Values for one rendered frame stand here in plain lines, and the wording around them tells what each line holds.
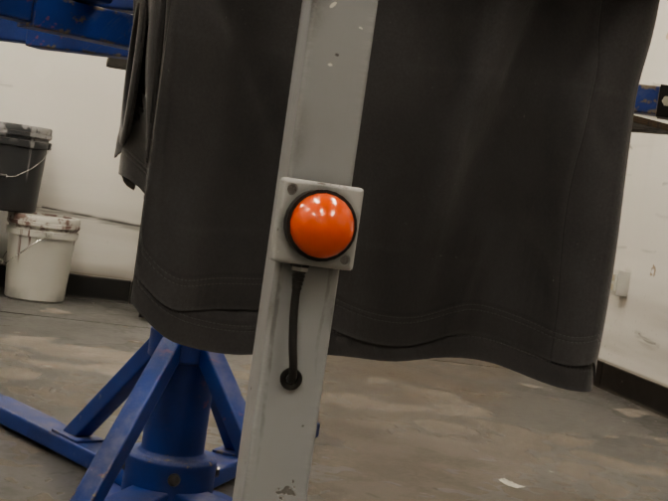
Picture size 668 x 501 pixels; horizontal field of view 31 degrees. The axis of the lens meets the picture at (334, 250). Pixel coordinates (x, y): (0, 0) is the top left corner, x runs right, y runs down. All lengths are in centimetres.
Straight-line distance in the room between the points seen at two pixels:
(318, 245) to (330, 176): 6
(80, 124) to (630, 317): 259
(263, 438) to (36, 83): 495
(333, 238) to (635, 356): 427
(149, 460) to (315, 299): 165
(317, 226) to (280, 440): 14
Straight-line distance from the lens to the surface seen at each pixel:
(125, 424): 219
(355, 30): 72
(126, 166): 108
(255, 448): 73
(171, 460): 235
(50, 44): 251
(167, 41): 99
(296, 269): 70
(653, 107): 215
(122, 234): 564
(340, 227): 68
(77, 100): 562
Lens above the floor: 67
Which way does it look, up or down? 3 degrees down
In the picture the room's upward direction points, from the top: 8 degrees clockwise
